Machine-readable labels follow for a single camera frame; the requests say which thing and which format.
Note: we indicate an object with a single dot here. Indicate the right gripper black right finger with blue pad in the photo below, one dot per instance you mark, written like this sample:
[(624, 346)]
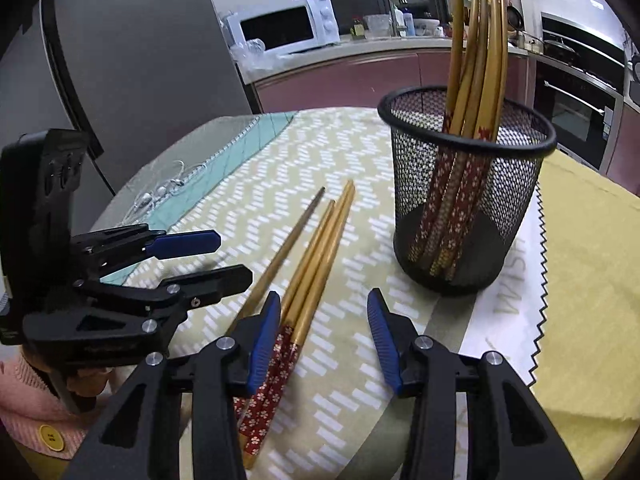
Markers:
[(510, 435)]

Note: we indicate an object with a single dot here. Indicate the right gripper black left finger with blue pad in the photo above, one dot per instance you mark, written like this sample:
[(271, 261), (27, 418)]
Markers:
[(137, 435)]

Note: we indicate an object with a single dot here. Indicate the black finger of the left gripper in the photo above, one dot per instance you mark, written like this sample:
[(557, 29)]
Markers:
[(178, 294), (107, 251)]

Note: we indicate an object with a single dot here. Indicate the pink knitted sleeve forearm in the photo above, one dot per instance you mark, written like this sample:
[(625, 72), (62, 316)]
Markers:
[(37, 419)]

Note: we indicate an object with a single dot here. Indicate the pink kitchen cabinets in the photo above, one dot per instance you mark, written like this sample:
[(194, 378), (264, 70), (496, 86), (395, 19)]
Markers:
[(362, 80)]

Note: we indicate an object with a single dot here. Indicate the left hand with bandage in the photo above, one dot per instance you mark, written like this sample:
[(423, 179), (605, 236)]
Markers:
[(77, 389)]

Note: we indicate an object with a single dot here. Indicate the teal checked mat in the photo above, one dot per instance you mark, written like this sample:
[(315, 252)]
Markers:
[(199, 183)]

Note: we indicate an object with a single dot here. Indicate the yellow cloth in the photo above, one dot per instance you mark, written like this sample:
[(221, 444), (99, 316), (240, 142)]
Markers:
[(587, 379)]

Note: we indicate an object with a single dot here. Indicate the patterned beige white tablecloth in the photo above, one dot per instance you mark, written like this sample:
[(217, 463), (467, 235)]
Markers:
[(336, 418)]

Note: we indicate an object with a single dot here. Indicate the silver refrigerator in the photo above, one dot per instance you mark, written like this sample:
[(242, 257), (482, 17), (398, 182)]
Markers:
[(137, 75)]

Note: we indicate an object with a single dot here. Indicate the clear plastic bag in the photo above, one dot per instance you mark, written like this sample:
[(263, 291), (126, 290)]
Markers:
[(252, 57)]

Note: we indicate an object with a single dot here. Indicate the black mesh utensil holder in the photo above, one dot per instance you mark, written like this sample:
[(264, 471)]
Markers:
[(512, 163)]

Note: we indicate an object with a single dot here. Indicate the white microwave oven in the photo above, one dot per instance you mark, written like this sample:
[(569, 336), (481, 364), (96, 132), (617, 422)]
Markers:
[(285, 28)]

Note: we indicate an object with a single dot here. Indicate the black built-in oven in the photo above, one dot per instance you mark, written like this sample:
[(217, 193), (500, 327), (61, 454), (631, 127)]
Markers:
[(584, 111)]

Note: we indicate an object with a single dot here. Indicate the clear measuring jug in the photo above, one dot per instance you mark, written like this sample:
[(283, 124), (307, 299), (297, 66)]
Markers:
[(378, 26)]

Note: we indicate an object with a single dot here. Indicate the rice cooker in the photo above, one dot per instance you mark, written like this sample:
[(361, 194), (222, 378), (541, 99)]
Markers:
[(634, 81)]

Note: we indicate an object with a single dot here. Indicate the range hood and stove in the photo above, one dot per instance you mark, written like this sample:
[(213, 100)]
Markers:
[(586, 51)]

